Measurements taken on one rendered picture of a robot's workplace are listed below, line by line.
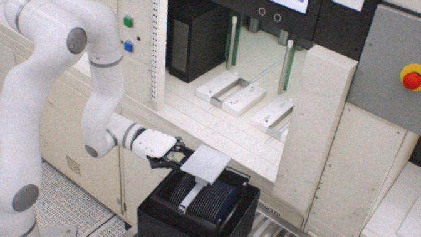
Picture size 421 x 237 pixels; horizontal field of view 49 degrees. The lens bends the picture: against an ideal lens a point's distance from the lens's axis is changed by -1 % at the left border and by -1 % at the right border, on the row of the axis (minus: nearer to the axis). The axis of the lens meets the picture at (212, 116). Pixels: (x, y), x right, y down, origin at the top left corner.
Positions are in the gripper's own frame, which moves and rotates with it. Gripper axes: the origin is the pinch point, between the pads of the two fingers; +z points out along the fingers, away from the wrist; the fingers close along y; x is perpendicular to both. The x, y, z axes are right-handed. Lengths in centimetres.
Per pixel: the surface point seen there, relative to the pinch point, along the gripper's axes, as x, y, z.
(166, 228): -13.9, 13.5, 3.5
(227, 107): -15, -50, -9
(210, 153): 2.9, -3.8, 6.0
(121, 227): -105, -39, -53
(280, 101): -15, -66, 7
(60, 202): -106, -35, -91
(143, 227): -18.7, 13.4, -4.3
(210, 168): 2.8, 1.8, 9.0
